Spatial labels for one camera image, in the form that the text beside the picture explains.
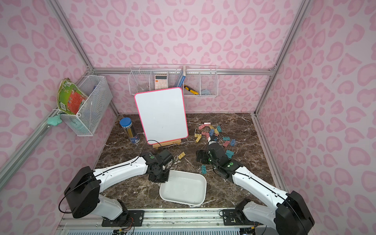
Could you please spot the blue book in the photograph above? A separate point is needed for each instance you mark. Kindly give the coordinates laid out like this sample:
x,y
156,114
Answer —
x,y
181,78

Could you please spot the blue lid pencil tube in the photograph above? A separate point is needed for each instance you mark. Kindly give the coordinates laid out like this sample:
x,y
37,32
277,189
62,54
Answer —
x,y
127,124

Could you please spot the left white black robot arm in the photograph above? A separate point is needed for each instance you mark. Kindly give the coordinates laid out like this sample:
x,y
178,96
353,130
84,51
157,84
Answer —
x,y
83,193

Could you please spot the white calculator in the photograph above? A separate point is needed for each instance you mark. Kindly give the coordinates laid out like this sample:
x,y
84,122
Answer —
x,y
161,82

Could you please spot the light blue cloth in basket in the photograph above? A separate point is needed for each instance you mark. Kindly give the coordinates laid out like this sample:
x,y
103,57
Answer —
x,y
206,92

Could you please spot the left white mesh basket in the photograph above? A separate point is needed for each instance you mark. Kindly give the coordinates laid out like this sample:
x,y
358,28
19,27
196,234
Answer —
x,y
87,120

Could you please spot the back white wire basket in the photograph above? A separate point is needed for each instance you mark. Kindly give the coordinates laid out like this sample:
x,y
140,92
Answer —
x,y
142,79

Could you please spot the yellow binder clip lone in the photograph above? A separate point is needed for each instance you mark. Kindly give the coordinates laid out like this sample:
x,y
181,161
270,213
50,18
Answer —
x,y
180,156

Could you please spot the yellow black utility knife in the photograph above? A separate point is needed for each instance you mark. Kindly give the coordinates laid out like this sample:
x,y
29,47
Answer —
x,y
190,91

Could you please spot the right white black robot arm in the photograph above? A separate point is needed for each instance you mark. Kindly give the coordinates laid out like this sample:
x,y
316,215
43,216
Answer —
x,y
287,213

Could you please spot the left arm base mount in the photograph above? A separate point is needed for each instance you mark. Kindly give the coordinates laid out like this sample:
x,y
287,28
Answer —
x,y
133,218

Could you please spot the pink framed whiteboard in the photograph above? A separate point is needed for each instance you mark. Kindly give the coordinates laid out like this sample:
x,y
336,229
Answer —
x,y
162,115

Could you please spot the teal binder clip lone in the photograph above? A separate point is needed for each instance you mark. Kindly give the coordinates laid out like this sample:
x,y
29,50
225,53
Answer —
x,y
203,169

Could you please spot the wooden whiteboard stand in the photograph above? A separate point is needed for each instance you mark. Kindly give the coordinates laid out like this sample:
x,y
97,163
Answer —
x,y
164,144

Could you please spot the green red snack packet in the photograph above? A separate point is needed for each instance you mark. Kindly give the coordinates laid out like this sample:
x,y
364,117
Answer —
x,y
69,97

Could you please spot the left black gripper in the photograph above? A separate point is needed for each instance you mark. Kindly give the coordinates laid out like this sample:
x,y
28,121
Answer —
x,y
160,176

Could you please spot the white plastic storage tray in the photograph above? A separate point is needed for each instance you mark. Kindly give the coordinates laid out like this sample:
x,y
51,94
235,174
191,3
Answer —
x,y
184,188

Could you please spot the large teal binder clip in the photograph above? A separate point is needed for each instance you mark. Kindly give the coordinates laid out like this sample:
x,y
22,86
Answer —
x,y
229,154

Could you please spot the yellow binder clip left pile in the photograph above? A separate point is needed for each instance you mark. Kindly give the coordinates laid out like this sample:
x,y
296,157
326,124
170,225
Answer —
x,y
198,137

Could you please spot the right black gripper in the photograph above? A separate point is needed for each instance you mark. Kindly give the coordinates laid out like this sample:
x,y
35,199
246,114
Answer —
x,y
204,155

